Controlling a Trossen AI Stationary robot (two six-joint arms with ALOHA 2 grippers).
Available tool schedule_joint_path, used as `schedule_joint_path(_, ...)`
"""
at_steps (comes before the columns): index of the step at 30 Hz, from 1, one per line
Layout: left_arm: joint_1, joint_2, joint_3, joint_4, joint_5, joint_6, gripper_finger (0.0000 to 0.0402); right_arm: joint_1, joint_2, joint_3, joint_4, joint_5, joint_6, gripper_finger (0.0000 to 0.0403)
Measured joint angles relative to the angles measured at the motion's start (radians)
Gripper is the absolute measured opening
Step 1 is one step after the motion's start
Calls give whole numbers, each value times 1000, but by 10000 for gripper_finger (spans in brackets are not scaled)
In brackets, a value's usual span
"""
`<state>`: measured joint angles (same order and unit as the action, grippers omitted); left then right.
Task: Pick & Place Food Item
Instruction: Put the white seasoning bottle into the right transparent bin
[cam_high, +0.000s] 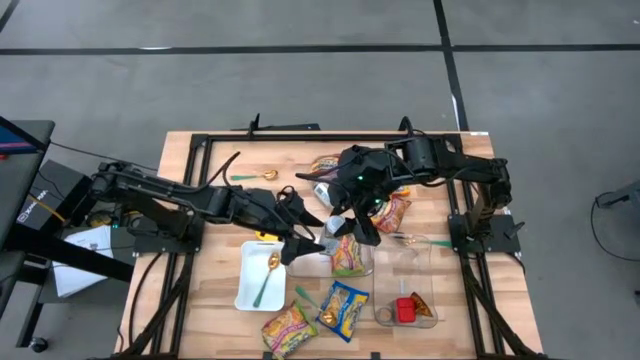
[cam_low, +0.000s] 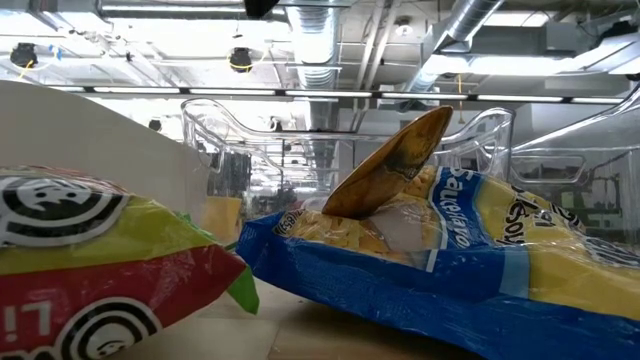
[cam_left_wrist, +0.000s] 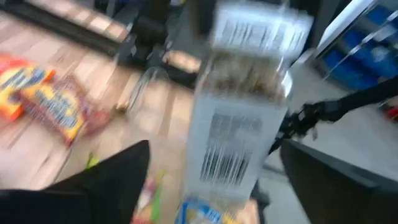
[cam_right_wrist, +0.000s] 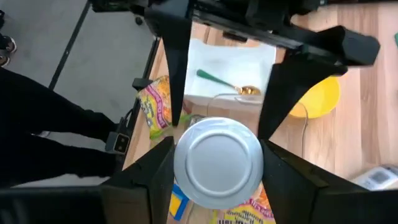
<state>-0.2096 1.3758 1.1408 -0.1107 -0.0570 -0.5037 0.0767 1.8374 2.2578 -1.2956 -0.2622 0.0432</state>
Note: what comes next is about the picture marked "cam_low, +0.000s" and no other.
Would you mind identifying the wide clear plastic bin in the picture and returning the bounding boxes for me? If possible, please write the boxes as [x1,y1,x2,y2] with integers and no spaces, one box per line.
[180,97,515,236]

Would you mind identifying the silver spiral ventilation duct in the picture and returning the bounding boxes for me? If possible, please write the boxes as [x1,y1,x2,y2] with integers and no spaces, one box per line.
[399,0,506,94]

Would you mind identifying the narrow clear plastic bin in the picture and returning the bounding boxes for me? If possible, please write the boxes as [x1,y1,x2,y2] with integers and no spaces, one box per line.
[509,82,640,251]

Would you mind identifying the silver corrugated ventilation duct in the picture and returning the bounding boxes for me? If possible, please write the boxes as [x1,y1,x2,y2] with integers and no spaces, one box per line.
[287,0,346,174]

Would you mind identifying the blue yellow noodle packet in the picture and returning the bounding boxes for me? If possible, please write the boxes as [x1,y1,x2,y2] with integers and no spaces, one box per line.
[234,164,640,360]

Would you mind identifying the yellow hanging cord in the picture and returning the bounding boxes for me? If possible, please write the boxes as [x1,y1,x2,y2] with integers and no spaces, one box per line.
[456,74,466,124]

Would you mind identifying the red green noodle packet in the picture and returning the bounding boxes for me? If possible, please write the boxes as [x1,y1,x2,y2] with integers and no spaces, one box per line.
[0,164,261,360]

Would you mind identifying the long ceiling light strip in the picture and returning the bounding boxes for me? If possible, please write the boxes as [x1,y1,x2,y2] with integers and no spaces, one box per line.
[59,85,626,105]

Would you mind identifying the black ceiling device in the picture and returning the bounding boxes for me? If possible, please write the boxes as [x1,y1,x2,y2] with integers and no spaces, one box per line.
[228,47,254,74]
[9,42,40,69]

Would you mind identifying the gold spoon green handle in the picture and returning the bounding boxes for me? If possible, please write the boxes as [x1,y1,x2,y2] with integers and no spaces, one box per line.
[322,104,455,220]

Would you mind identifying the white plastic tray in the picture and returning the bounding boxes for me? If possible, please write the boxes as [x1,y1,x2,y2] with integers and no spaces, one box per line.
[0,79,211,226]

